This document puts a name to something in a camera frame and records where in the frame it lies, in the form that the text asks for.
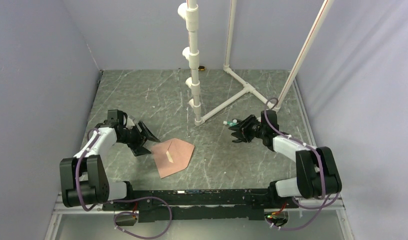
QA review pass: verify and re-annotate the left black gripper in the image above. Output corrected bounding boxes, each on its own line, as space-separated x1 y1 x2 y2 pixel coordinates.
118 121 160 156

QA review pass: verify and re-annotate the cream paper letter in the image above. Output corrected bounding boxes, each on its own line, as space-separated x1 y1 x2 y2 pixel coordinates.
166 151 174 164

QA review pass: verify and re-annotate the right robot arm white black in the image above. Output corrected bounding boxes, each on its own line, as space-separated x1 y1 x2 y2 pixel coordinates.
229 110 342 208

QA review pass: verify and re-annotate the pink brown envelope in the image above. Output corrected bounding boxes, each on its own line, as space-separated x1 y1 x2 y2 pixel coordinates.
151 138 195 179

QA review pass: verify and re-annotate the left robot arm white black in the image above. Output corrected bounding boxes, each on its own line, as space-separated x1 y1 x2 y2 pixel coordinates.
59 109 160 211

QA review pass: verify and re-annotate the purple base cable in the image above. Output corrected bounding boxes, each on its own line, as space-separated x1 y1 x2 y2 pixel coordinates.
113 196 173 240
264 192 341 232

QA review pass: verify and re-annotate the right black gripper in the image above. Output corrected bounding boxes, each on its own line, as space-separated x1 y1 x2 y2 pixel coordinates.
228 115 266 143

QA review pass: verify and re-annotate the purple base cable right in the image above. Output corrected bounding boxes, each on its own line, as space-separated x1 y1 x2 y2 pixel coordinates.
264 192 341 232

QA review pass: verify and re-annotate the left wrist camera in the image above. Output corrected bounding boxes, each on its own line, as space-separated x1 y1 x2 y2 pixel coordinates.
123 114 136 130

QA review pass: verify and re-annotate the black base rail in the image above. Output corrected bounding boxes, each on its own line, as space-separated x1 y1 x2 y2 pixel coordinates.
102 188 298 223

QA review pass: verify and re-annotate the white PVC pipe frame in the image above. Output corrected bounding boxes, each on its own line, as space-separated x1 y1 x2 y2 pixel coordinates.
177 0 334 126

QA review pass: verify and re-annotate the green glue stick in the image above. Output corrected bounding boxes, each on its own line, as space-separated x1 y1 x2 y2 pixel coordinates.
223 121 238 127

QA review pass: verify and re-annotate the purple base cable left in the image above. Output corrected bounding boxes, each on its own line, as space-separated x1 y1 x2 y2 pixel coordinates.
113 196 173 240

